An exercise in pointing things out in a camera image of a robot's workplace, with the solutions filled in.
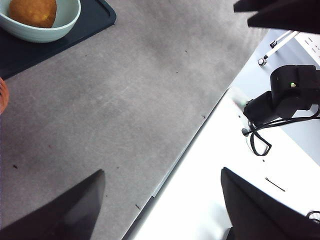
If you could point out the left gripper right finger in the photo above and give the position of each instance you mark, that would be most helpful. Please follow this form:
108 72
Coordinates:
262 215

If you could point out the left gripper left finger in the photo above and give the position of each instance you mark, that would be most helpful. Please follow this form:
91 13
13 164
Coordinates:
50 217

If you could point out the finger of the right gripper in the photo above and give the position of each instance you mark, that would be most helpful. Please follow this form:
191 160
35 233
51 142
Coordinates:
250 5
295 15

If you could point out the teal ribbed bowl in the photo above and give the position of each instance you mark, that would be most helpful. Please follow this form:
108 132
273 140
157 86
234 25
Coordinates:
65 22

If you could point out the brown kiwi fruit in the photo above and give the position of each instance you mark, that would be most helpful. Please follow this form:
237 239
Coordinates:
32 12

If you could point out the white metal stand leg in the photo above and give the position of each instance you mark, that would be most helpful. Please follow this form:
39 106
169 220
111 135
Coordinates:
282 44

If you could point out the thin black hairpin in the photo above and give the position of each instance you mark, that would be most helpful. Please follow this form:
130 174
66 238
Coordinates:
275 184

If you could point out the brown wicker basket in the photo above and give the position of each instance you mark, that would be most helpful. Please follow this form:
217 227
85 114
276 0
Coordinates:
3 97

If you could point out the black rectangular tray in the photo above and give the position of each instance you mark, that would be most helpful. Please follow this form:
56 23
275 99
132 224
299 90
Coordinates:
92 17

